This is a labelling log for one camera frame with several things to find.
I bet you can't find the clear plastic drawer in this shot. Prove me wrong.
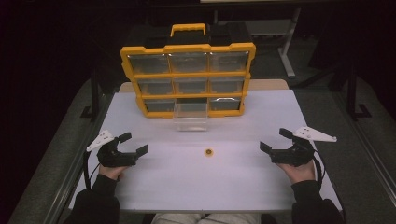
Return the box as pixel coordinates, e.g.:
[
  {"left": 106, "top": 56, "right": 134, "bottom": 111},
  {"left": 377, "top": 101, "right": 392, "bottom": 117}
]
[{"left": 173, "top": 98, "right": 209, "bottom": 133}]

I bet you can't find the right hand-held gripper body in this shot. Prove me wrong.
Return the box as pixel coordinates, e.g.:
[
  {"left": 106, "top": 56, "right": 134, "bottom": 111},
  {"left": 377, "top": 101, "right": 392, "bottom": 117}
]
[{"left": 270, "top": 125, "right": 338, "bottom": 168}]

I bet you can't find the person's left leg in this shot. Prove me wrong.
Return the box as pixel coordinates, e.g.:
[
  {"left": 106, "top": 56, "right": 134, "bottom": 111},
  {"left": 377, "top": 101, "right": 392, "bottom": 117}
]
[{"left": 150, "top": 213, "right": 204, "bottom": 224}]

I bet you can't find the metal frame rail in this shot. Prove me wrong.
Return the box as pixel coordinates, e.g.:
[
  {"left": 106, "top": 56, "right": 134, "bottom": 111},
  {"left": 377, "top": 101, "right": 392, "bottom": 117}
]
[
  {"left": 331, "top": 92, "right": 396, "bottom": 202},
  {"left": 43, "top": 102, "right": 115, "bottom": 224}
]

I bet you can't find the person's left hand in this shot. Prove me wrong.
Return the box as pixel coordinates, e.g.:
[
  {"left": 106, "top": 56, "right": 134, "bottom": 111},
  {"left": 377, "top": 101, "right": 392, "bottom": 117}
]
[{"left": 98, "top": 163, "right": 129, "bottom": 182}]

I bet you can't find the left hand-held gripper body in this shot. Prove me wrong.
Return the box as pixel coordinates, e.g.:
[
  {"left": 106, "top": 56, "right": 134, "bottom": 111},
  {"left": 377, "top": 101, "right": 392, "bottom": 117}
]
[{"left": 86, "top": 129, "right": 139, "bottom": 168}]

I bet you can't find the yellow black parts organizer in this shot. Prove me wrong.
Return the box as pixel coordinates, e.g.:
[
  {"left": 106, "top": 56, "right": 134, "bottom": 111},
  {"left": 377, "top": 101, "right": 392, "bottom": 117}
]
[{"left": 120, "top": 22, "right": 257, "bottom": 119}]

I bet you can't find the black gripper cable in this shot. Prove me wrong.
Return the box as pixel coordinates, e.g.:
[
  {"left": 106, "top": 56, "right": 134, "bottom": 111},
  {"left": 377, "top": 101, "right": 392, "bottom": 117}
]
[
  {"left": 82, "top": 150, "right": 101, "bottom": 190},
  {"left": 310, "top": 148, "right": 327, "bottom": 191}
]

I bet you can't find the grid of clear organizer drawers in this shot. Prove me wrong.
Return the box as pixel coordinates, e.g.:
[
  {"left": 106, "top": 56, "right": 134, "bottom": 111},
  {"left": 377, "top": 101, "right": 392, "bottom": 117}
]
[{"left": 128, "top": 50, "right": 250, "bottom": 113}]

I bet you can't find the white desk frame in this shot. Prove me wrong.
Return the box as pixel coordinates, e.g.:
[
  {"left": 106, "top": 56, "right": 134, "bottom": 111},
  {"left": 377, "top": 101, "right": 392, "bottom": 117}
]
[{"left": 200, "top": 0, "right": 312, "bottom": 79}]

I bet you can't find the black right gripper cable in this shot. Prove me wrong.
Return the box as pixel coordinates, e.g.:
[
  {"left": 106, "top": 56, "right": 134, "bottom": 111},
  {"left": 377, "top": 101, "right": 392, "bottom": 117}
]
[{"left": 310, "top": 148, "right": 327, "bottom": 191}]

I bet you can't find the person's right hand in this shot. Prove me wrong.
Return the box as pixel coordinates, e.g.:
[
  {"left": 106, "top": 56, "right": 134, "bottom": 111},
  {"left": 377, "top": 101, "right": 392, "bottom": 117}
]
[{"left": 276, "top": 160, "right": 318, "bottom": 186}]

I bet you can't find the black metal stand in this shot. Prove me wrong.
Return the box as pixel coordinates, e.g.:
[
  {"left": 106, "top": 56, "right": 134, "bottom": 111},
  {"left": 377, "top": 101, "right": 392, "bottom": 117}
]
[
  {"left": 79, "top": 65, "right": 101, "bottom": 121},
  {"left": 346, "top": 60, "right": 374, "bottom": 121}
]

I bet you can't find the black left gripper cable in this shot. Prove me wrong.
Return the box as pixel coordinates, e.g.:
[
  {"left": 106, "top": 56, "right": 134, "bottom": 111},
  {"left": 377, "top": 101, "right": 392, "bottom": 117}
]
[{"left": 82, "top": 150, "right": 101, "bottom": 190}]

